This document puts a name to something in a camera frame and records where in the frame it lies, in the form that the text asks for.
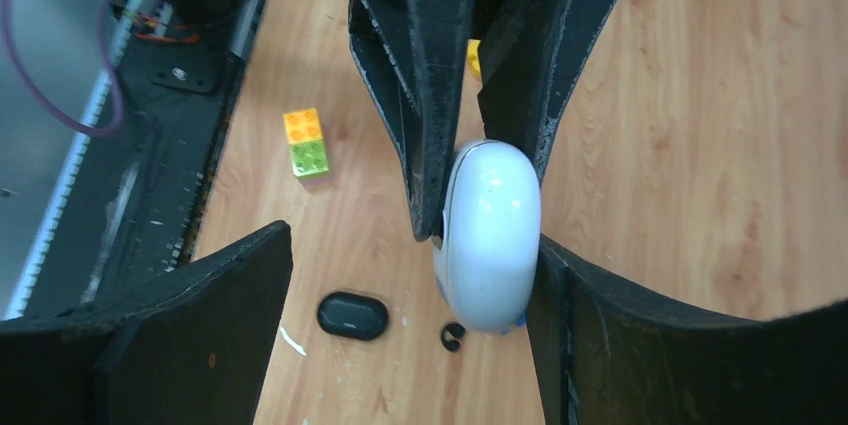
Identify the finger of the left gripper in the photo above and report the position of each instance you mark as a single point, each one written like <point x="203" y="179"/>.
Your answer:
<point x="532" y="57"/>
<point x="411" y="56"/>

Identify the small white scrap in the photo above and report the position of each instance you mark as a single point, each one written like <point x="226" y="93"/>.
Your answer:
<point x="291" y="342"/>

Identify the black oval case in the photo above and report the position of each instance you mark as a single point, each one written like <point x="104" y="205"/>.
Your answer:
<point x="351" y="315"/>

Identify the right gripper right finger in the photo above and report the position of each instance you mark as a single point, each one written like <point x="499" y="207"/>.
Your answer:
<point x="607" y="350"/>

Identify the orange green toy brick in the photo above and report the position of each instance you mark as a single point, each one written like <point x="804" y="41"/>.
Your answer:
<point x="306" y="144"/>

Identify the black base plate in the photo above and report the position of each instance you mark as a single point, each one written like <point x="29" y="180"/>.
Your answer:
<point x="193" y="87"/>

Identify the white slotted cable duct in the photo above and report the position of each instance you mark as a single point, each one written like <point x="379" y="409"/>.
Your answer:
<point x="85" y="245"/>

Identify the black ear hook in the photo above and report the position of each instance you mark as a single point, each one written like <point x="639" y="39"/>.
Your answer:
<point x="451" y="335"/>

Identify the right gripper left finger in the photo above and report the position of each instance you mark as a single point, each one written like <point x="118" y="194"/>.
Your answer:
<point x="191" y="346"/>

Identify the yellow toy brick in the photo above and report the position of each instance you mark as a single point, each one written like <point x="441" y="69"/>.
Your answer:
<point x="473" y="59"/>

